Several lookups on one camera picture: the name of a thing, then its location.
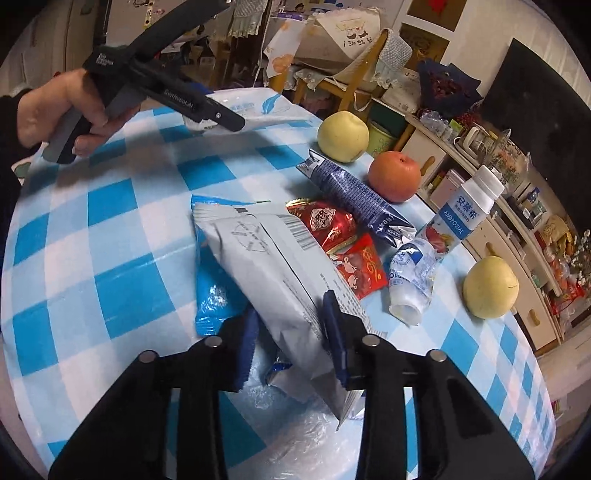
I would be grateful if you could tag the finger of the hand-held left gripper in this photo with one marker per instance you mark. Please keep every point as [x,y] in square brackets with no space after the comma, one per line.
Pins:
[226,119]

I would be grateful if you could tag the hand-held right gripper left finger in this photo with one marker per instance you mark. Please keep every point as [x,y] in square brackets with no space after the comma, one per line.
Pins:
[244,350]

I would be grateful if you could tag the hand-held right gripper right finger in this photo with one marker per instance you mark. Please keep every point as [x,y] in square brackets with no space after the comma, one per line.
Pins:
[333,341]

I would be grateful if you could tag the white pouch blue print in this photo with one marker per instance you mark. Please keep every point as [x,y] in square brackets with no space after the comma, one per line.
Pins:
[272,108]

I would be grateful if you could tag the blue cartoon packet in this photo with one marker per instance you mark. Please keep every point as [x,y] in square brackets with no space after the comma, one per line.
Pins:
[217,290]

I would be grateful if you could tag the red cartoon packet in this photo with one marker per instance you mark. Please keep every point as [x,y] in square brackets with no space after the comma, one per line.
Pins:
[362,267]

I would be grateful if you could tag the white grey snack bag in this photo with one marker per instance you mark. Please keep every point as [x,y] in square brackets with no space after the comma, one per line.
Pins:
[277,277]

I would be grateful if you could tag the crushed clear plastic bottle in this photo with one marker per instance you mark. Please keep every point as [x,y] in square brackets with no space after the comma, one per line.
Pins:
[411,277]

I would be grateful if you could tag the red wrapper round logo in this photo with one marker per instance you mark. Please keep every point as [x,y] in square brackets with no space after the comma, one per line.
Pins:
[323,224]

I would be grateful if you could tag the crushed navy drink carton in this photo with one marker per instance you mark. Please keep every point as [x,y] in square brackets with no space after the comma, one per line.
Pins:
[355,198]

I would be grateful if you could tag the person's left hand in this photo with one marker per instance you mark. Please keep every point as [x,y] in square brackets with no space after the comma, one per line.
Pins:
[46,110]

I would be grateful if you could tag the large yellow apple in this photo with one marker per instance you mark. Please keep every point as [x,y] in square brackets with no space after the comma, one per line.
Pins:
[342,137]

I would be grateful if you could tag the beige printed tote bag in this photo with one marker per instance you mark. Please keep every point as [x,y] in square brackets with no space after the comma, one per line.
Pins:
[341,37]

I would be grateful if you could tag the light wooden chair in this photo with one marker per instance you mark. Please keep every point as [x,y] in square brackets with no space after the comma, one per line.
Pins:
[366,69]

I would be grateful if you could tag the green waste bin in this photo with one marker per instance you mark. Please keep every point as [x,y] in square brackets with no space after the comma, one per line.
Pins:
[381,136]

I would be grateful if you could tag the blue checked tablecloth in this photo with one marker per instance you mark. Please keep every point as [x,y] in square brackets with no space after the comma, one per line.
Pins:
[115,258]

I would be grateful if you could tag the small yellow apple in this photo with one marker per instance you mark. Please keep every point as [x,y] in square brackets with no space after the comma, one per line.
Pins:
[491,287]

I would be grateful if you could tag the red apple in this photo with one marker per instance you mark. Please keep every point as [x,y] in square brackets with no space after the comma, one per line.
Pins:
[395,177]

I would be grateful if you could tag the white appliance carton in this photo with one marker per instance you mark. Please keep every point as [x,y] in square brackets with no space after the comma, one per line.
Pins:
[401,92]

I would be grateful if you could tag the knit chair back cover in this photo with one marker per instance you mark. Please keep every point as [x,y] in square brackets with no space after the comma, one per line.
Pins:
[392,55]

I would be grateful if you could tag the white yogurt bottle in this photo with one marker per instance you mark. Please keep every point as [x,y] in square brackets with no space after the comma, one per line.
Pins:
[461,207]

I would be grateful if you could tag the pink metal case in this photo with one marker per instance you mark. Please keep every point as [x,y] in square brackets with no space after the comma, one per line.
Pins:
[445,189]

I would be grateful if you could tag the cream television cabinet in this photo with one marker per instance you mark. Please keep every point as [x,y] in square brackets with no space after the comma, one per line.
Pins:
[531,300]

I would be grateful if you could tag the pack of water bottles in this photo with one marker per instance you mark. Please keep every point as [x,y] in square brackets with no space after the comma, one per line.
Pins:
[436,122]

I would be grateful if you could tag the dark blue flower bouquet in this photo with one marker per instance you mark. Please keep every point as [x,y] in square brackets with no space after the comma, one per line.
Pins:
[445,85]

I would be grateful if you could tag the black television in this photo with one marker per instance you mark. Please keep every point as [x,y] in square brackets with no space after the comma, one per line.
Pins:
[540,106]

